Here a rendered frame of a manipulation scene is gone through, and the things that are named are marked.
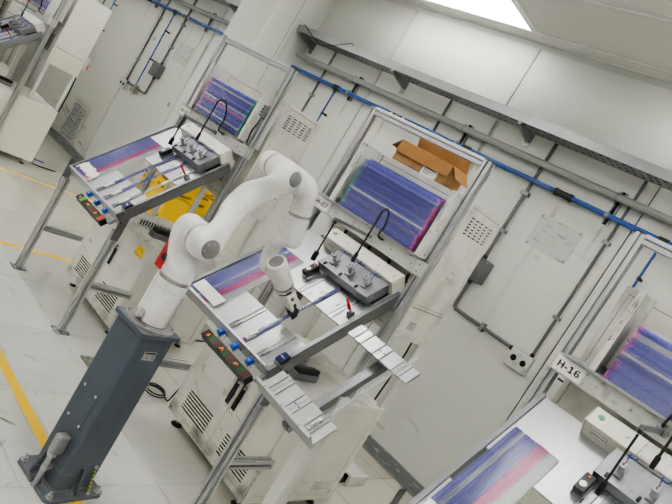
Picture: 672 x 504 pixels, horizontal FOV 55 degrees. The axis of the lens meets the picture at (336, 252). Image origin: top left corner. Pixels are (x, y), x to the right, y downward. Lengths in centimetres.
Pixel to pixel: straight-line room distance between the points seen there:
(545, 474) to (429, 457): 210
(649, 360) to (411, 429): 232
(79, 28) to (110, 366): 474
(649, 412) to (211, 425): 189
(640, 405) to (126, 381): 177
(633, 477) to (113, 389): 175
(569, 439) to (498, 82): 299
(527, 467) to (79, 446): 155
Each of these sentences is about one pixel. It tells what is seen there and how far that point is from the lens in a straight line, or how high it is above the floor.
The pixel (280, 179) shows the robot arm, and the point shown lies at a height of 139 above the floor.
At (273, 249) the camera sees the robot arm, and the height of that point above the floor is 112.
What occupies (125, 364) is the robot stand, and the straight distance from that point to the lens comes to 239.
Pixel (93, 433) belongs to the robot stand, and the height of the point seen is 27.
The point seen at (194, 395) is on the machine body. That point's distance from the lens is 331.
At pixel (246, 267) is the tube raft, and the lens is 305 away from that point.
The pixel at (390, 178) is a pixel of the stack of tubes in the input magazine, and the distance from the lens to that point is 300.
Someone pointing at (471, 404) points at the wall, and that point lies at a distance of 423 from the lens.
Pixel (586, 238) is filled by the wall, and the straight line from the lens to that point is 417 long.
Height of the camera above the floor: 152
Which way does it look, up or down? 6 degrees down
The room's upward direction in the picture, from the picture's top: 31 degrees clockwise
